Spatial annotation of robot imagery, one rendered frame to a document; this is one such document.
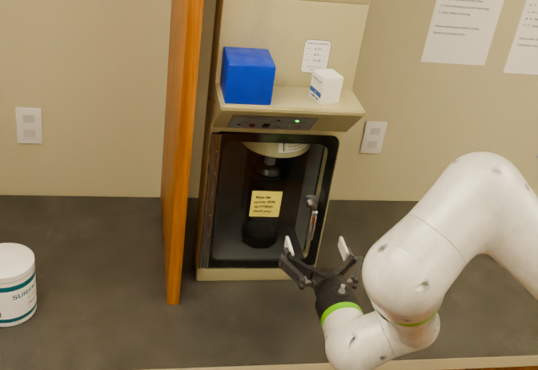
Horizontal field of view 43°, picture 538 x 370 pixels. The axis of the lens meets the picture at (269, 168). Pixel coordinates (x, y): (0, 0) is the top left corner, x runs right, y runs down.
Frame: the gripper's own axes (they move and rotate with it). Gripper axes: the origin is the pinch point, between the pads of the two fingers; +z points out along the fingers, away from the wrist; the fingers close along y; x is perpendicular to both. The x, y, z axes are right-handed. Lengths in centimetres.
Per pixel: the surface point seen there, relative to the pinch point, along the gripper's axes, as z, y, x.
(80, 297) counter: 5, 56, 21
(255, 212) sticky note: 9.5, 13.4, -2.4
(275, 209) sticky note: 9.4, 8.4, -3.5
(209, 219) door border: 9.5, 24.8, 0.0
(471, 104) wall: 54, -62, -15
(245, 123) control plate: 5.2, 19.7, -29.3
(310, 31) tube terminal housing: 11, 7, -50
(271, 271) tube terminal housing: 10.6, 6.6, 17.6
